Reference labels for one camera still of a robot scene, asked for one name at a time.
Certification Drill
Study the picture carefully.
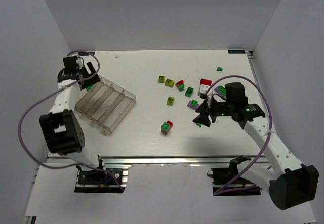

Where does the long green lego brick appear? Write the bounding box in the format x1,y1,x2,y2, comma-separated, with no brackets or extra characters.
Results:
86,85,93,91

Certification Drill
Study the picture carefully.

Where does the red rectangular lego brick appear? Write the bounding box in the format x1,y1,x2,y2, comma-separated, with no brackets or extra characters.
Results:
200,78,212,86

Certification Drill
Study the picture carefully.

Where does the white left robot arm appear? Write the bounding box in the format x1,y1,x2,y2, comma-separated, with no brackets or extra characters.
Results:
39,56,103,171

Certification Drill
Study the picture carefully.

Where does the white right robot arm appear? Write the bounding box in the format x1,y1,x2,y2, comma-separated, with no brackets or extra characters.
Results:
193,82,319,210

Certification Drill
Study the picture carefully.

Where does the purple plate green lego centre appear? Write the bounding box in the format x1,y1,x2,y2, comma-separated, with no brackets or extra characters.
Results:
187,100,199,110

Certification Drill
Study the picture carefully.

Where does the purple plate green lego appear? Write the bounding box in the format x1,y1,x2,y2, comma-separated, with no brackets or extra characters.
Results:
215,85,226,98
187,100,199,110

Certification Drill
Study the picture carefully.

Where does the blue label left corner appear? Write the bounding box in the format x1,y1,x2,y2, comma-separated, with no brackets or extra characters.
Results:
78,51,95,56

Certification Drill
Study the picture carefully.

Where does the blue label corner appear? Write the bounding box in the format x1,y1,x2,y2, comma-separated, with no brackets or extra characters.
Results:
78,51,95,56
227,49,246,54

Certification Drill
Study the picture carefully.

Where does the purple plate green lego right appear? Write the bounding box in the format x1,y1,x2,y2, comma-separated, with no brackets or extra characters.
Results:
215,85,226,98

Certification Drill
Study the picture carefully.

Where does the green square lego brick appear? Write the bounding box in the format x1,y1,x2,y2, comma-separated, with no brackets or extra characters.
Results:
185,87,194,98

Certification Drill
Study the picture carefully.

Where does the clear compartment organizer tray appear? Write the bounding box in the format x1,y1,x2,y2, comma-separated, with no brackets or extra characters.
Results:
75,77,137,134

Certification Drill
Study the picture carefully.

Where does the red roof green lego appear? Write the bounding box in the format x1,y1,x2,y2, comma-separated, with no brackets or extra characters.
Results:
175,80,185,91

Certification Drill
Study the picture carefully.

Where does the lime lego brick lower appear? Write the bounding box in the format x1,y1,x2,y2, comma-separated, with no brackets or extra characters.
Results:
167,96,175,106

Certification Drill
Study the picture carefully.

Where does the lime lego brick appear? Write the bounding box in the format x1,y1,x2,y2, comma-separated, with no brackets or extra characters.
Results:
167,96,175,106
165,79,175,88
158,76,165,83

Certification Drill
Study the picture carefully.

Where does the lime lego brick middle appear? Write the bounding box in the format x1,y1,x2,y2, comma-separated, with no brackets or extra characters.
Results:
165,79,175,88

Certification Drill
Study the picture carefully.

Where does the lime lego brick far left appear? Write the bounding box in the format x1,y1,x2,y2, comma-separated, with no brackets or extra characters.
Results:
158,76,165,83

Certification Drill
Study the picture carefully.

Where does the blue label right corner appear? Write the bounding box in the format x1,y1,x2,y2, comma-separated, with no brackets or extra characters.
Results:
227,49,246,54

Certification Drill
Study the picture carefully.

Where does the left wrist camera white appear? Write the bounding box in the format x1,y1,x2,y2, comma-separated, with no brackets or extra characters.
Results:
76,56,84,70

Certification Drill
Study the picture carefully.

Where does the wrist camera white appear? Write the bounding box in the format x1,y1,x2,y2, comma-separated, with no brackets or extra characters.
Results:
76,56,84,70
197,84,213,107

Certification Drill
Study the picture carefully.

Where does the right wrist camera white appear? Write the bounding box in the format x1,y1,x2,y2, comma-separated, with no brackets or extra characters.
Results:
197,84,213,107

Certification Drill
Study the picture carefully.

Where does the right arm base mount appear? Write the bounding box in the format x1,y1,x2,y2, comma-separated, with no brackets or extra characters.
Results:
207,155,261,196

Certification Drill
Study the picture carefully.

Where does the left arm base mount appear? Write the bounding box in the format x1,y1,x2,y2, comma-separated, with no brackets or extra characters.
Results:
74,168,128,194

